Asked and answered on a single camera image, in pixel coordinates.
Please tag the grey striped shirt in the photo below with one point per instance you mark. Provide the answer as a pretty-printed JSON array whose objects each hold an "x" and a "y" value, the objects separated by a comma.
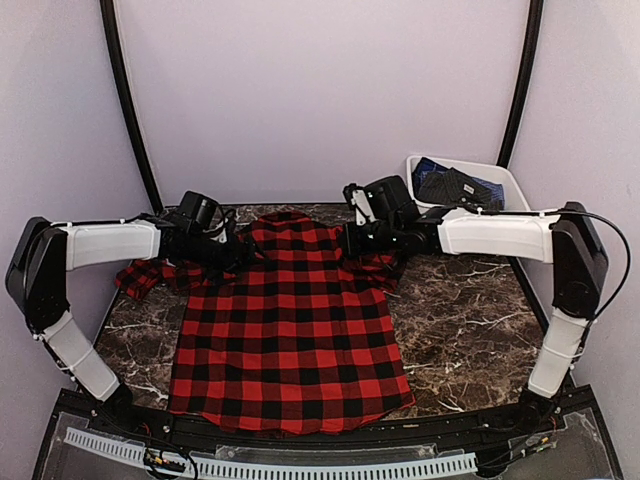
[{"x": 453, "y": 187}]

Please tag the white slotted cable duct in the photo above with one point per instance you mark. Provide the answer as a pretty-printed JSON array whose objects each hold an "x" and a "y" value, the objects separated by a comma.
[{"x": 245, "y": 463}]

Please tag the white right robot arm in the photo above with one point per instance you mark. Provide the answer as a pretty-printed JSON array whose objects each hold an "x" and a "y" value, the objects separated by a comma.
[{"x": 564, "y": 239}]

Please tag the dark blue plaid shirt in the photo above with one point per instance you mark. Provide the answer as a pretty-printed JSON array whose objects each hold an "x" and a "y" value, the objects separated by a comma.
[{"x": 427, "y": 165}]

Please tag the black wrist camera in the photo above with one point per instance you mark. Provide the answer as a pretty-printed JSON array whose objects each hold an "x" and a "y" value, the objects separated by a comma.
[
  {"x": 386, "y": 199},
  {"x": 195, "y": 212}
]

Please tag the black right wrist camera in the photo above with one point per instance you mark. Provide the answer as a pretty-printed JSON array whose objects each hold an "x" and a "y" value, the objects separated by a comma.
[{"x": 386, "y": 199}]

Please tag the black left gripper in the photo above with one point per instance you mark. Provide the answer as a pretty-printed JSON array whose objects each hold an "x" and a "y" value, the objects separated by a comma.
[{"x": 234, "y": 259}]

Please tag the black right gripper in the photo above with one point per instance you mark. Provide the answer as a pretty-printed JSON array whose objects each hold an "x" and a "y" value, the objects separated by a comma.
[{"x": 352, "y": 243}]

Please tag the white plastic bin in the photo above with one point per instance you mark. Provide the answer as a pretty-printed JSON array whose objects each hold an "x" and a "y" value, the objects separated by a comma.
[{"x": 513, "y": 197}]

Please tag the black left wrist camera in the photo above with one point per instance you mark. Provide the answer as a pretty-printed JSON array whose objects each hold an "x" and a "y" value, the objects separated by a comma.
[{"x": 195, "y": 212}]

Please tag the black right frame post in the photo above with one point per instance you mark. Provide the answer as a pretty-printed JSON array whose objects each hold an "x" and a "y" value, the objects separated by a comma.
[{"x": 523, "y": 78}]

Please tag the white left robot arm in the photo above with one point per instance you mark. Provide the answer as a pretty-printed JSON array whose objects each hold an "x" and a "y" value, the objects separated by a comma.
[{"x": 36, "y": 279}]

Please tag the black left frame post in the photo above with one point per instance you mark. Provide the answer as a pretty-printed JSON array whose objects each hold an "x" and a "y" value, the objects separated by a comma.
[{"x": 128, "y": 109}]

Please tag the black front rail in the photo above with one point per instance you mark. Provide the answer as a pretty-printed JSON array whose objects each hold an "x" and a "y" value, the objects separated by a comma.
[{"x": 472, "y": 428}]

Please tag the black frame post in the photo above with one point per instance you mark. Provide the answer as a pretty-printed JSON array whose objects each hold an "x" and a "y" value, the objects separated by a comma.
[
  {"x": 523, "y": 78},
  {"x": 128, "y": 109}
]

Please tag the red black plaid shirt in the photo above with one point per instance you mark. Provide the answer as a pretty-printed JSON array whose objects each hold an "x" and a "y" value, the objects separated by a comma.
[{"x": 302, "y": 339}]

